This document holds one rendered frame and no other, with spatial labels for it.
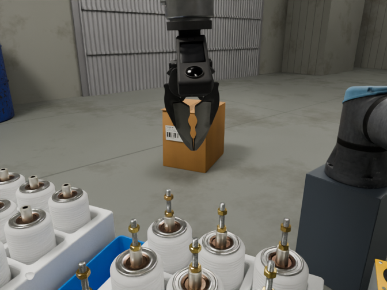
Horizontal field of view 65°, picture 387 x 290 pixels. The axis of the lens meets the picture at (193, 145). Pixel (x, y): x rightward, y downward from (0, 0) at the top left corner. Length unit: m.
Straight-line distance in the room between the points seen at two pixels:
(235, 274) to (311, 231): 0.34
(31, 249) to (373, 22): 7.38
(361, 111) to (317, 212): 0.28
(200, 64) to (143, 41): 3.52
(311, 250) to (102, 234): 0.57
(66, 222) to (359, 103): 0.75
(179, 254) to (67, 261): 0.28
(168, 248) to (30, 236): 0.30
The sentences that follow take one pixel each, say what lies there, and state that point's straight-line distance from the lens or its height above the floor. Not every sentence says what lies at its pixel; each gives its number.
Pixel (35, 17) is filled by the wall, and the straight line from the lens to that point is 3.53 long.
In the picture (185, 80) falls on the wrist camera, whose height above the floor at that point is 0.58.
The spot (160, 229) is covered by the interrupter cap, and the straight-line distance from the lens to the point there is 0.67.
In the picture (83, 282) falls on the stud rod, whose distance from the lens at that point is 0.49.
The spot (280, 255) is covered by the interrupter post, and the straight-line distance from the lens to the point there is 0.59.
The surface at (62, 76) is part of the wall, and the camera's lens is 3.60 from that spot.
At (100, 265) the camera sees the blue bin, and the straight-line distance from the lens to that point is 0.86.
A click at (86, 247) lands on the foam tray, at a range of 0.85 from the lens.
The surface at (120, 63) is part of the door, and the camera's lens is 3.79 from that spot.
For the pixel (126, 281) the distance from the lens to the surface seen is 0.57.
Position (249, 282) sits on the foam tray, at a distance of 0.67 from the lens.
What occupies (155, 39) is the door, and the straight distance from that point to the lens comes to 4.05.
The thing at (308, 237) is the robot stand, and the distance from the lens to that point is 0.92.
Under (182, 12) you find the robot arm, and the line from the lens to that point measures 0.48.
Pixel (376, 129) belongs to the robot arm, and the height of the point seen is 0.46.
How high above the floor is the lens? 0.64
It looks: 20 degrees down
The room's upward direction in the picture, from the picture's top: straight up
